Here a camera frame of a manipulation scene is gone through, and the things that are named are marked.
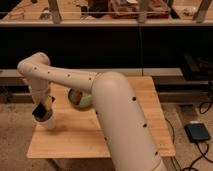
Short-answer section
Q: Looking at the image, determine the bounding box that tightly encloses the black eraser block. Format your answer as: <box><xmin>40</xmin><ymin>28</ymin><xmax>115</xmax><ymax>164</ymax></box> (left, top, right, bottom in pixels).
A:
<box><xmin>32</xmin><ymin>103</ymin><xmax>46</xmax><ymax>118</ymax></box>

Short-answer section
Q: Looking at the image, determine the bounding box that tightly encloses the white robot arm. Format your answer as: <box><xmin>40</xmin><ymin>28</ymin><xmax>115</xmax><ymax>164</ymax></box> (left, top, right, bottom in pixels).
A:
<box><xmin>17</xmin><ymin>52</ymin><xmax>167</xmax><ymax>171</ymax></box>

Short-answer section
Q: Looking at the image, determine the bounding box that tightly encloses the green ceramic bowl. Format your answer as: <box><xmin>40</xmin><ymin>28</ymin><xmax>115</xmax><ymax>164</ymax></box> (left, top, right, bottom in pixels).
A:
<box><xmin>67</xmin><ymin>89</ymin><xmax>92</xmax><ymax>109</ymax></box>

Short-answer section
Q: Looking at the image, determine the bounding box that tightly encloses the orange carrot piece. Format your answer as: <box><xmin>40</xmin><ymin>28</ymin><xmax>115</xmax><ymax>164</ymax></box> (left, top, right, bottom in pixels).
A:
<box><xmin>73</xmin><ymin>92</ymin><xmax>82</xmax><ymax>105</ymax></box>

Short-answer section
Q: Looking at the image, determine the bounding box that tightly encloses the wooden table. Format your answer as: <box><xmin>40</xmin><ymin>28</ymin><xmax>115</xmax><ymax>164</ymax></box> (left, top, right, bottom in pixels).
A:
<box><xmin>27</xmin><ymin>76</ymin><xmax>175</xmax><ymax>159</ymax></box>

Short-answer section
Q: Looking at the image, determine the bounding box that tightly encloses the brown tray on bench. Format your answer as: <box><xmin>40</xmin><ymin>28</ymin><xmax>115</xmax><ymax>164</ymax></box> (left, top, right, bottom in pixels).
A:
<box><xmin>108</xmin><ymin>0</ymin><xmax>170</xmax><ymax>19</ymax></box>

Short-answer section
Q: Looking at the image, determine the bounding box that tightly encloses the black cable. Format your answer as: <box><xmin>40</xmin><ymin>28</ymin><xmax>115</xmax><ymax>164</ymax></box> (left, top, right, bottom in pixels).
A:
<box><xmin>164</xmin><ymin>101</ymin><xmax>213</xmax><ymax>171</ymax></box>

